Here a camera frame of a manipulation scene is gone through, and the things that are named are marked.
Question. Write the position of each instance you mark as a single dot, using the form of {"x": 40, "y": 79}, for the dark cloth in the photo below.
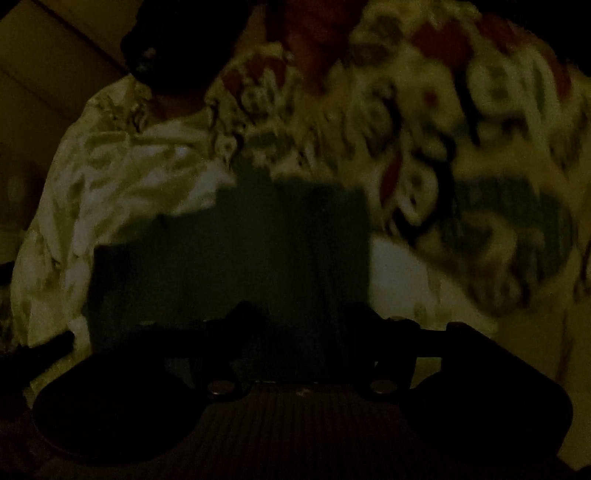
{"x": 184, "y": 41}

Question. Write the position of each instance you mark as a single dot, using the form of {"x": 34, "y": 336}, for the monkey print blanket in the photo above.
{"x": 461, "y": 161}

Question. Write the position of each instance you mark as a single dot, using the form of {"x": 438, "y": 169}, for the white floral duvet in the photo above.
{"x": 115, "y": 184}

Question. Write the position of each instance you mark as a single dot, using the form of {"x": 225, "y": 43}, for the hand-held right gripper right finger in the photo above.
{"x": 364, "y": 321}

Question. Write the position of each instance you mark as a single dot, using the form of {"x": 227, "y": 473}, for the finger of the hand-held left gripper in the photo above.
{"x": 53, "y": 348}

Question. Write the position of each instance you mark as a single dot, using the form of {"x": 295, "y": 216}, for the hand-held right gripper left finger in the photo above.
{"x": 247, "y": 318}

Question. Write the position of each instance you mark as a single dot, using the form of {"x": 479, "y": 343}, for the red cloth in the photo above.
{"x": 318, "y": 32}

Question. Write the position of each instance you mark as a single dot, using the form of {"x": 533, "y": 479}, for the dark green knit garment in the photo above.
{"x": 240, "y": 249}

